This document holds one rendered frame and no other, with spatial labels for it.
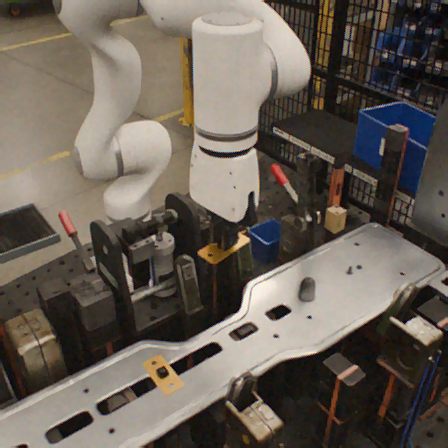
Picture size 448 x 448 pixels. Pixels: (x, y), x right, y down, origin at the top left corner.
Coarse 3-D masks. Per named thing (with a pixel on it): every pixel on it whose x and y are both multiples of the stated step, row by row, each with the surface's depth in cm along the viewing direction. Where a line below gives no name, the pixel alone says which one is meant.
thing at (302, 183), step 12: (300, 156) 110; (312, 156) 111; (300, 168) 111; (312, 168) 108; (300, 180) 112; (312, 180) 113; (300, 192) 114; (312, 192) 115; (300, 204) 115; (312, 204) 116; (300, 216) 117; (312, 216) 118
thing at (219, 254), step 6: (240, 234) 84; (240, 240) 83; (246, 240) 83; (210, 246) 82; (216, 246) 82; (234, 246) 82; (240, 246) 82; (198, 252) 80; (204, 252) 80; (210, 252) 81; (216, 252) 81; (222, 252) 81; (228, 252) 81; (204, 258) 80; (210, 258) 79; (216, 258) 79; (222, 258) 80
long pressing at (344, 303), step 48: (336, 240) 121; (384, 240) 122; (288, 288) 108; (336, 288) 108; (384, 288) 108; (288, 336) 97; (336, 336) 98; (96, 384) 88; (192, 384) 88; (0, 432) 81; (96, 432) 81; (144, 432) 81
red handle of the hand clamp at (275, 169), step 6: (270, 168) 121; (276, 168) 120; (276, 174) 120; (282, 174) 120; (282, 180) 119; (282, 186) 120; (288, 186) 119; (288, 192) 119; (294, 192) 119; (294, 198) 118; (294, 204) 119
